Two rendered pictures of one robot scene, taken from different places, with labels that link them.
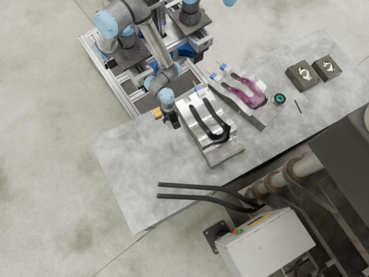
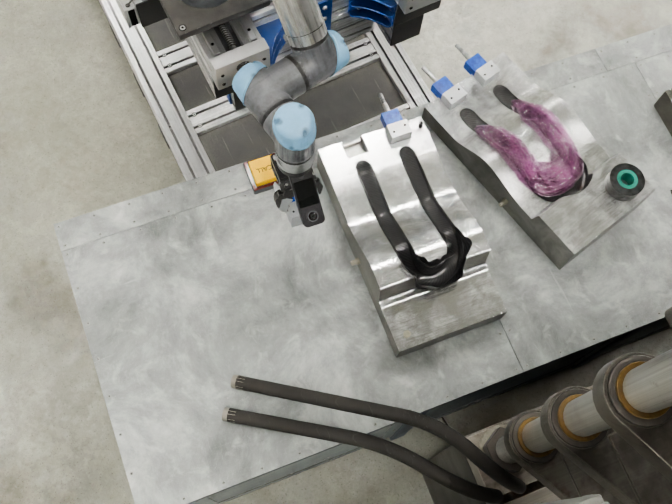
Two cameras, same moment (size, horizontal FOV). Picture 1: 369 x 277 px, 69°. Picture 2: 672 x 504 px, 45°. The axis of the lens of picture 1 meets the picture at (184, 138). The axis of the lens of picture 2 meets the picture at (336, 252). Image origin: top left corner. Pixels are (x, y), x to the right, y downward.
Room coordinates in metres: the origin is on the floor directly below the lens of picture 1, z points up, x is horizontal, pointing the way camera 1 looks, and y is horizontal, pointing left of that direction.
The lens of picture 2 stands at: (-0.02, -0.03, 2.57)
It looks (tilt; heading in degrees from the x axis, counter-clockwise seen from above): 70 degrees down; 2
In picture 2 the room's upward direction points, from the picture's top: 7 degrees clockwise
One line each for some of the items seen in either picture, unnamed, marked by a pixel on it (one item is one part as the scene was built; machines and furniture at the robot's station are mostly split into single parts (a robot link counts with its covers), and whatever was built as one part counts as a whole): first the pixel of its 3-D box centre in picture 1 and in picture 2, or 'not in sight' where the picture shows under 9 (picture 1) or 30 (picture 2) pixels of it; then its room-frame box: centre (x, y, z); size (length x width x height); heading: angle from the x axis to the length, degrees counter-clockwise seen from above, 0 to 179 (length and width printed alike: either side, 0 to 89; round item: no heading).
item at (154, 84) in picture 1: (156, 84); (269, 90); (0.75, 0.16, 1.25); 0.11 x 0.11 x 0.08; 46
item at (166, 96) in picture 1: (166, 98); (293, 132); (0.67, 0.10, 1.25); 0.09 x 0.08 x 0.11; 46
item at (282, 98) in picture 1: (279, 99); (624, 182); (0.84, -0.63, 0.93); 0.08 x 0.08 x 0.04
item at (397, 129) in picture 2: (197, 88); (390, 116); (0.93, -0.08, 0.89); 0.13 x 0.05 x 0.05; 30
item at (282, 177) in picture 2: (168, 110); (293, 168); (0.67, 0.10, 1.09); 0.09 x 0.08 x 0.12; 30
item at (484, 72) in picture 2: (222, 66); (473, 62); (1.14, -0.27, 0.86); 0.13 x 0.05 x 0.05; 47
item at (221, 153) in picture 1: (209, 125); (410, 229); (0.67, -0.17, 0.87); 0.50 x 0.26 x 0.14; 30
